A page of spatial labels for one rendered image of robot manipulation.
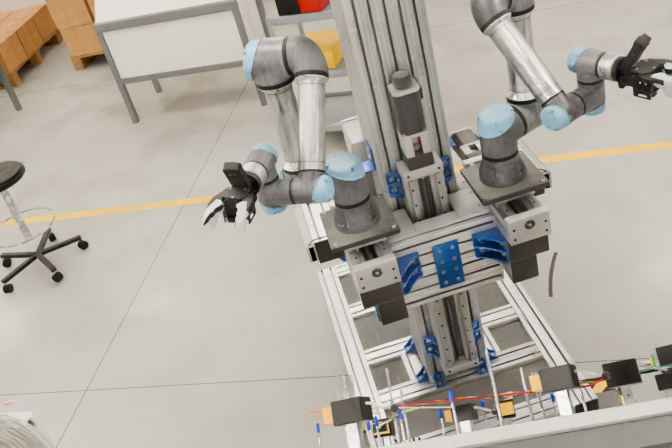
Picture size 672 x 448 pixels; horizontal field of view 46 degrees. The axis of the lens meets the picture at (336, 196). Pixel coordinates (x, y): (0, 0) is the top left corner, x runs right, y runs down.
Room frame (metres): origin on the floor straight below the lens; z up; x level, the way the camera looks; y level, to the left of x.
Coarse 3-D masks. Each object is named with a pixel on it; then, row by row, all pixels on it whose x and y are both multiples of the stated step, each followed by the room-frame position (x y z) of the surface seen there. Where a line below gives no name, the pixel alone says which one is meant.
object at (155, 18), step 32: (96, 0) 6.29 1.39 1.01; (128, 0) 6.18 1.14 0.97; (160, 0) 6.06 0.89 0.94; (192, 0) 5.96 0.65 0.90; (224, 0) 5.85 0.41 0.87; (256, 0) 6.31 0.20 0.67; (96, 32) 6.13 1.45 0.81; (128, 32) 6.07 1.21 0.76; (160, 32) 5.99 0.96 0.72; (192, 32) 5.91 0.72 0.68; (224, 32) 5.84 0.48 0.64; (256, 32) 6.14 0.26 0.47; (128, 64) 6.10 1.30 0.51; (160, 64) 6.02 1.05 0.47; (192, 64) 5.94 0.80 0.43; (224, 64) 5.84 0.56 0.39; (128, 96) 6.14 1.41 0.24
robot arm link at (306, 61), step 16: (288, 48) 2.11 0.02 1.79; (304, 48) 2.09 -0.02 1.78; (288, 64) 2.10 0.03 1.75; (304, 64) 2.07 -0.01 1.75; (320, 64) 2.07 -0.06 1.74; (304, 80) 2.05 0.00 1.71; (320, 80) 2.05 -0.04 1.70; (304, 96) 2.02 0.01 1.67; (320, 96) 2.02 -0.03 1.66; (304, 112) 1.99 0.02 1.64; (320, 112) 1.99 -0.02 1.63; (304, 128) 1.97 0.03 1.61; (320, 128) 1.96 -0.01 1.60; (304, 144) 1.94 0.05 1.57; (320, 144) 1.94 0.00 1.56; (304, 160) 1.91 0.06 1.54; (320, 160) 1.91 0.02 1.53; (304, 176) 1.88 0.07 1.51; (320, 176) 1.88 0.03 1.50; (304, 192) 1.86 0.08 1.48; (320, 192) 1.84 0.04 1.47
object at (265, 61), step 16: (256, 48) 2.15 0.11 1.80; (272, 48) 2.13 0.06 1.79; (256, 64) 2.13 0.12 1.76; (272, 64) 2.11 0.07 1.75; (256, 80) 2.15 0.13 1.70; (272, 80) 2.12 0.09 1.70; (288, 80) 2.13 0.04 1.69; (272, 96) 2.14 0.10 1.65; (288, 96) 2.14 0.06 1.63; (272, 112) 2.15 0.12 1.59; (288, 112) 2.14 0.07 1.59; (288, 128) 2.14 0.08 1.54; (288, 144) 2.14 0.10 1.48; (288, 160) 2.15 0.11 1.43; (288, 176) 2.14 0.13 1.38
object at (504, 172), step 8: (488, 160) 2.12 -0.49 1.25; (496, 160) 2.10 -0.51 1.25; (504, 160) 2.10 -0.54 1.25; (512, 160) 2.10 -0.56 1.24; (520, 160) 2.12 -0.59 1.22; (480, 168) 2.16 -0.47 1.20; (488, 168) 2.12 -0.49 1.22; (496, 168) 2.10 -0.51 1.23; (504, 168) 2.09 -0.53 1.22; (512, 168) 2.09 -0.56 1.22; (520, 168) 2.12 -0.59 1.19; (480, 176) 2.15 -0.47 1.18; (488, 176) 2.12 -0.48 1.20; (496, 176) 2.10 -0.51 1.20; (504, 176) 2.09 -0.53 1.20; (512, 176) 2.08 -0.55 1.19; (520, 176) 2.09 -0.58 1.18; (488, 184) 2.11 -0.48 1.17; (496, 184) 2.09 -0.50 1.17; (504, 184) 2.08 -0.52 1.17; (512, 184) 2.08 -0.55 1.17
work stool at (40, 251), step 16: (0, 176) 4.28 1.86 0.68; (16, 176) 4.25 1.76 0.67; (0, 192) 4.31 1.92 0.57; (16, 208) 4.32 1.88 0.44; (32, 208) 4.52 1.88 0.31; (48, 208) 4.47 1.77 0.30; (0, 224) 4.43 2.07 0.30; (80, 240) 4.40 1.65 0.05; (0, 256) 4.41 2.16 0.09; (16, 256) 4.37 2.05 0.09; (32, 256) 4.30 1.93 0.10; (16, 272) 4.17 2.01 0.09
